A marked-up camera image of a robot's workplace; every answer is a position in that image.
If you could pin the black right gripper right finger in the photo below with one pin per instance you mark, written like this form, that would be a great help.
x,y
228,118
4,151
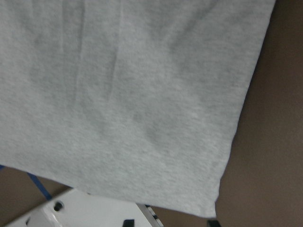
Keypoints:
x,y
213,223

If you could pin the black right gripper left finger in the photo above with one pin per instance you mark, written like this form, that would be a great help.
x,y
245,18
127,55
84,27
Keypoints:
x,y
128,223

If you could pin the grey t-shirt with cartoon print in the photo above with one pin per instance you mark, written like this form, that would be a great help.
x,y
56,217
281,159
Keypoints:
x,y
136,100

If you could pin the white camera stand column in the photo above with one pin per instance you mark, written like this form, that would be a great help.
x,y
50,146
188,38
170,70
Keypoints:
x,y
74,208

